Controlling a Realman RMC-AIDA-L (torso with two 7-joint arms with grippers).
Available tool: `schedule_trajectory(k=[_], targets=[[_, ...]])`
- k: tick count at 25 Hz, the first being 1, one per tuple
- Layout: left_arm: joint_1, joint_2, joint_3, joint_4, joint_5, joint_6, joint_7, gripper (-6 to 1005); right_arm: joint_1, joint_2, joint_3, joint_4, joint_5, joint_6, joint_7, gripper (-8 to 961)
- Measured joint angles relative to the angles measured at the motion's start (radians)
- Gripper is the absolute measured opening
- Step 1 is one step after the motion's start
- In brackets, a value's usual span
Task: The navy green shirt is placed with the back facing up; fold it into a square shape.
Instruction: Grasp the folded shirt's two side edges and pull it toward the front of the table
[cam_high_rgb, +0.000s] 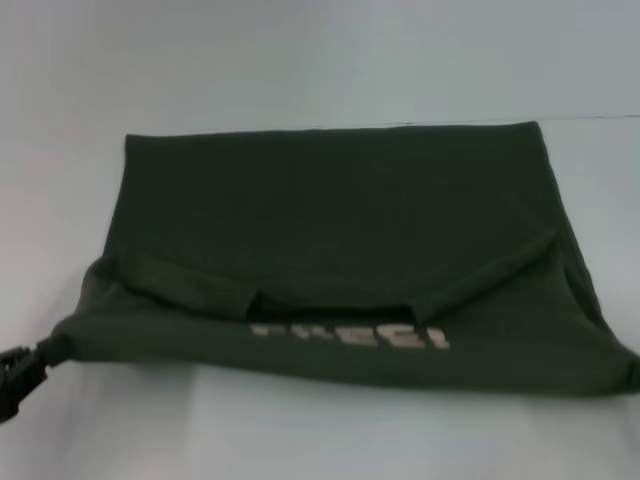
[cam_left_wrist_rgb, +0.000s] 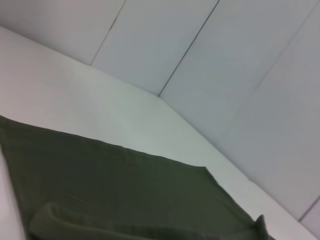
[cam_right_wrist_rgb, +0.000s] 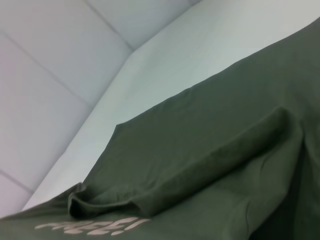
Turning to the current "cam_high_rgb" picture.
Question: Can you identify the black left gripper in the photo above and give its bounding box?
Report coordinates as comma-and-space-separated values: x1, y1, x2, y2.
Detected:
0, 333, 72, 427

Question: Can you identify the dark green shirt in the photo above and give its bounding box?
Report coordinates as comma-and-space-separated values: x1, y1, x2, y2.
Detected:
52, 119, 640, 396

